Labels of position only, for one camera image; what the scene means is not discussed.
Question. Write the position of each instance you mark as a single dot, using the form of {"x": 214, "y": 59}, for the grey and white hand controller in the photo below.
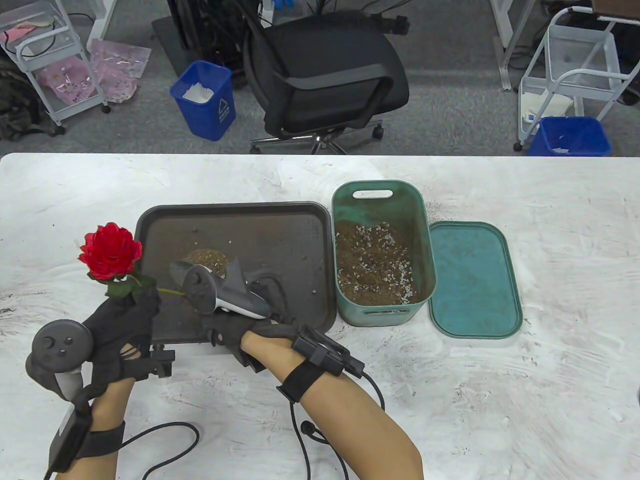
{"x": 200, "y": 290}

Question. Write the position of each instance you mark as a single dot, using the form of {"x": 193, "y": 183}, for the blue bin with white symbol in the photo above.
{"x": 205, "y": 120}

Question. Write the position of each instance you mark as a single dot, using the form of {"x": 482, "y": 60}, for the teal plastic storage box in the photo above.
{"x": 375, "y": 212}

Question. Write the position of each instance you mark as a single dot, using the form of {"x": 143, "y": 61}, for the teal plastic lid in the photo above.
{"x": 475, "y": 280}

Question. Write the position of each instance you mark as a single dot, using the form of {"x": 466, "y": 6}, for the plain blue bin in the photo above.
{"x": 575, "y": 135}

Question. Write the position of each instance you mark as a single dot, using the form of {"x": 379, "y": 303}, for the potting mix crumbs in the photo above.
{"x": 229, "y": 244}

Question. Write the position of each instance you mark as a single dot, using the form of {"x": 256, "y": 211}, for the black office chair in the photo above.
{"x": 325, "y": 60}

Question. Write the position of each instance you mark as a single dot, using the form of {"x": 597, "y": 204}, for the brown cardboard box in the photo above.
{"x": 615, "y": 7}

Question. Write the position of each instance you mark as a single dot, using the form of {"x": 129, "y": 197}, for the person's left forearm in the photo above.
{"x": 110, "y": 400}

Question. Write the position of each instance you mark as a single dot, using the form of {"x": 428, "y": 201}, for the pink plastic bag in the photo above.
{"x": 117, "y": 65}
{"x": 70, "y": 82}

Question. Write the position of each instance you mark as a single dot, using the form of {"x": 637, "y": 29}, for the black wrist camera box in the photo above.
{"x": 70, "y": 440}

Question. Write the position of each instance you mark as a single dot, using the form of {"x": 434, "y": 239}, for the green garden trowel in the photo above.
{"x": 177, "y": 272}

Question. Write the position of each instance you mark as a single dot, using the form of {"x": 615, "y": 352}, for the white box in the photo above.
{"x": 547, "y": 107}

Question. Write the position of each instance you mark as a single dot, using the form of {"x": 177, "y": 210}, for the person's right forearm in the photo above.
{"x": 360, "y": 435}

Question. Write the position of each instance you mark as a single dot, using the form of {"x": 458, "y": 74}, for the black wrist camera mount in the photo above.
{"x": 320, "y": 350}

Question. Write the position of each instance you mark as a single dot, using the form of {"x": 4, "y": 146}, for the white mesh rolling cart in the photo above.
{"x": 612, "y": 55}

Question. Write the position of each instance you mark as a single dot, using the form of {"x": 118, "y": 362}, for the person's right hand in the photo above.
{"x": 230, "y": 327}

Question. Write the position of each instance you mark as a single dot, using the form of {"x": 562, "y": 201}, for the brown potting mix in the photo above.
{"x": 370, "y": 265}
{"x": 207, "y": 257}

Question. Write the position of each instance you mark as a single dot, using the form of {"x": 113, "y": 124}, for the potting mix grains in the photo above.
{"x": 433, "y": 212}

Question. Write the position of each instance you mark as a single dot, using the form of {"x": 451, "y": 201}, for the crumpled white paper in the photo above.
{"x": 197, "y": 94}

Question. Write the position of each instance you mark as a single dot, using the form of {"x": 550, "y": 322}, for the dark fabric bag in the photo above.
{"x": 20, "y": 105}

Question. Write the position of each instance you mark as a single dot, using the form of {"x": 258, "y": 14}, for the black computer tower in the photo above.
{"x": 210, "y": 30}

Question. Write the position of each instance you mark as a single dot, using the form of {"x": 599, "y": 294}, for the brown plastic tray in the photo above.
{"x": 280, "y": 240}

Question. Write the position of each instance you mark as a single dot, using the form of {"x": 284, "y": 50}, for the person's left hand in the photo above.
{"x": 120, "y": 327}

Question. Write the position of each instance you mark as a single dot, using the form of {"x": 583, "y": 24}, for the red artificial rose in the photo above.
{"x": 110, "y": 250}

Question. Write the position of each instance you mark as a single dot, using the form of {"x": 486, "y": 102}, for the white desk leg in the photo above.
{"x": 105, "y": 20}
{"x": 507, "y": 45}

